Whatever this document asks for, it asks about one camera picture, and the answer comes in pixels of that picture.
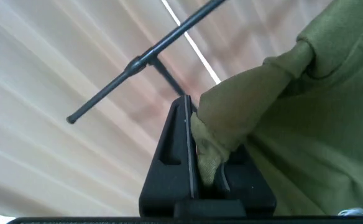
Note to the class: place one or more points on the green long-sleeved shirt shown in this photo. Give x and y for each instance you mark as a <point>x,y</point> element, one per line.
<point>309,140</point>

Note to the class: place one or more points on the black clothes rack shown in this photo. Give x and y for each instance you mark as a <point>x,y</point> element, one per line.
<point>156,48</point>

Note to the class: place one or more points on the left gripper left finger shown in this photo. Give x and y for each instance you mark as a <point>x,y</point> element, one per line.
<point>172,180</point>

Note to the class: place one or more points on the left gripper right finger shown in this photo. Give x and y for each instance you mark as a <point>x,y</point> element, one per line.
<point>250,186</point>

